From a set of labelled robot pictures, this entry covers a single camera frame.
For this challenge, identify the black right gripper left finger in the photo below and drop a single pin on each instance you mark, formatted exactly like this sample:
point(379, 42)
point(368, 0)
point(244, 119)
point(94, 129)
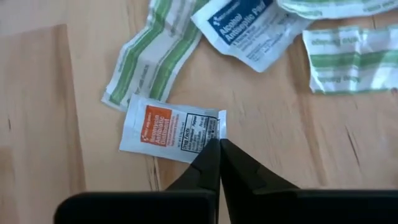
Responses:
point(205, 177)

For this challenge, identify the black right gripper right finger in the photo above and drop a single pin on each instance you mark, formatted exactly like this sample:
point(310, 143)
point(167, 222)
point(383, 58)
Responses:
point(242, 177)

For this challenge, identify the white ointment packet orange label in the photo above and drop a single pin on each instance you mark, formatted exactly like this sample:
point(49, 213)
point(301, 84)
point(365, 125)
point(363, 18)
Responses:
point(161, 124)

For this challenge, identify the white antiseptic towelette packet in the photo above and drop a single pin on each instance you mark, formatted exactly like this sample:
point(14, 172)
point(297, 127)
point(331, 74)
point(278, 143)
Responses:
point(248, 31)

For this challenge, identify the green striped bandage wrapper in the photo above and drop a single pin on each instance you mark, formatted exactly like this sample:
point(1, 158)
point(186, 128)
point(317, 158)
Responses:
point(335, 7)
point(161, 56)
point(351, 62)

